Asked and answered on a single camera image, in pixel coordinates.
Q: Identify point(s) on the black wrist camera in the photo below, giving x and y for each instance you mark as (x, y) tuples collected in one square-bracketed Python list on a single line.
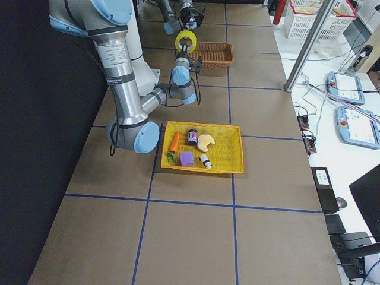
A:
[(197, 65)]

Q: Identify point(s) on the white pedestal column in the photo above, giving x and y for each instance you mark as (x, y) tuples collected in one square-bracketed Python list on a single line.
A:
[(146, 78)]

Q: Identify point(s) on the black monitor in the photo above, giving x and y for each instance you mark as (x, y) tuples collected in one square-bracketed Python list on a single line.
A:
[(365, 192)]

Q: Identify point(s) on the black rectangular box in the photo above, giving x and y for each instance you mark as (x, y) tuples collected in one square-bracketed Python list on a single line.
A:
[(324, 190)]

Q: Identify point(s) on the toy croissant bread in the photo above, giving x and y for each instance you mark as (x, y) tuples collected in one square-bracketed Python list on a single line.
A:
[(204, 141)]

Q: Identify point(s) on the blue teach pendant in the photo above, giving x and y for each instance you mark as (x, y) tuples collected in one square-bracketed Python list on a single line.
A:
[(346, 87), (357, 129)]

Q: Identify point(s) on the brown wicker basket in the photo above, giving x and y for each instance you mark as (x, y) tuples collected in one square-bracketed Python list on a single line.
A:
[(214, 54)]

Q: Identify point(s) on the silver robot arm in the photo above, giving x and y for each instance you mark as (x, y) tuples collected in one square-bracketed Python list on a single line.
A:
[(171, 21), (112, 27)]

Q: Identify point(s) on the far blue teach pendant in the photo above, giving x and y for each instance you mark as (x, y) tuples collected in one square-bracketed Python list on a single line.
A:
[(346, 87)]

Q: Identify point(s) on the yellow tape roll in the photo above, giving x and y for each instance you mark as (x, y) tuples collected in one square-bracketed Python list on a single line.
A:
[(186, 36)]

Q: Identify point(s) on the aluminium frame post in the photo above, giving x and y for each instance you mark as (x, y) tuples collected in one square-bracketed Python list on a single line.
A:
[(312, 37)]

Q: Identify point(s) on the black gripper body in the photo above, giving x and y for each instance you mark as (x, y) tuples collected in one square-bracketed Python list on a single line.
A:
[(184, 54), (187, 15)]

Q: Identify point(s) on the purple drink can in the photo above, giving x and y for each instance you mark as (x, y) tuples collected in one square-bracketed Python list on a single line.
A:
[(192, 137)]

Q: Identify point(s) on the metal rod green tip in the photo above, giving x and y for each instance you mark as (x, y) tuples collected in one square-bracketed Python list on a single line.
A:
[(346, 104)]

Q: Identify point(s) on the red cylinder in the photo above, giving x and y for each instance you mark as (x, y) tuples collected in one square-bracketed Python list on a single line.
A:
[(281, 5)]

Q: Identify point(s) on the orange toy carrot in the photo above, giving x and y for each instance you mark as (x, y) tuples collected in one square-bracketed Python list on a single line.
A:
[(174, 146)]

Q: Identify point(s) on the purple foam cube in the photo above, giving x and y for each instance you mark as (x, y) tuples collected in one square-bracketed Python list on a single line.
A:
[(187, 159)]

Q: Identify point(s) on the toy panda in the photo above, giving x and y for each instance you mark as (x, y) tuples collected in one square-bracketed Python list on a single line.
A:
[(205, 161)]

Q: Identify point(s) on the white plastic crate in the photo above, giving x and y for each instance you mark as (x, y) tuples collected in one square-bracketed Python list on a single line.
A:
[(300, 17)]

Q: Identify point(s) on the near blue teach pendant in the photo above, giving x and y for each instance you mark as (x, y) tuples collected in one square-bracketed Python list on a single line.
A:
[(357, 129)]

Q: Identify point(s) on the yellow woven basket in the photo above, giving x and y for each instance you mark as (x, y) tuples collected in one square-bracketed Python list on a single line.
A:
[(226, 155)]

